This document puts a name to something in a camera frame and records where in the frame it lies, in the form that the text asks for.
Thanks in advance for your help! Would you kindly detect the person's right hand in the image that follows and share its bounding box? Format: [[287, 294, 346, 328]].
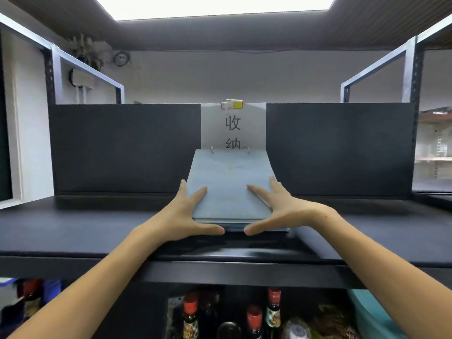
[[243, 176, 339, 237]]

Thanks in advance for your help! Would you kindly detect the person's left hand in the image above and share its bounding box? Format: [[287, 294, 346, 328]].
[[137, 180, 226, 244]]

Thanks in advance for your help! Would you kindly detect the stack of finished blue bags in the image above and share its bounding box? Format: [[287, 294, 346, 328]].
[[194, 224, 291, 228]]

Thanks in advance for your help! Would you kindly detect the black metal shelf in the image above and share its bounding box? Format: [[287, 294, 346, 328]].
[[0, 102, 452, 339]]

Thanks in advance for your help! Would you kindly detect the person's left forearm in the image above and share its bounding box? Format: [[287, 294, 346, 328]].
[[10, 226, 160, 339]]

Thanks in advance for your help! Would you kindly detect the person's right forearm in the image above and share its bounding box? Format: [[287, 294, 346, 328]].
[[321, 208, 452, 339]]

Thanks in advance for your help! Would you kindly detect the white paper sign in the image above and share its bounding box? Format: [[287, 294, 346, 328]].
[[201, 102, 268, 154]]

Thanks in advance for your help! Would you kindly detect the brown sauce bottle grey cap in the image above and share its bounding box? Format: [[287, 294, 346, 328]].
[[282, 317, 312, 339]]

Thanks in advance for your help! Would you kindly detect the pile of snack packets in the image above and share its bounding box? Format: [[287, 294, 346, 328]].
[[311, 303, 361, 339]]

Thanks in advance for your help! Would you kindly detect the brown metal can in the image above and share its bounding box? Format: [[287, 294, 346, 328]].
[[218, 321, 242, 339]]

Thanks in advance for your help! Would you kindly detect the teal plastic basin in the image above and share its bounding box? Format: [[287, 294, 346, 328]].
[[347, 288, 411, 339]]

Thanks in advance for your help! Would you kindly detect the blue plastic chair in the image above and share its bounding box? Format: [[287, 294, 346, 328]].
[[0, 277, 63, 329]]

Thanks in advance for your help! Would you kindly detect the dark glass window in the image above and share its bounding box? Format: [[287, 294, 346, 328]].
[[0, 39, 14, 203]]

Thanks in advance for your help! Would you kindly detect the ceiling light panel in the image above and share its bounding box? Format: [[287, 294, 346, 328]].
[[92, 0, 339, 22]]

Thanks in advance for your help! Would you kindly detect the white wall junction box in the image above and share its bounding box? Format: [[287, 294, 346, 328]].
[[68, 67, 96, 89]]

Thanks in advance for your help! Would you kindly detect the grey metal frame rail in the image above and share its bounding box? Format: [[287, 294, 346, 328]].
[[0, 12, 126, 105], [340, 14, 452, 105]]

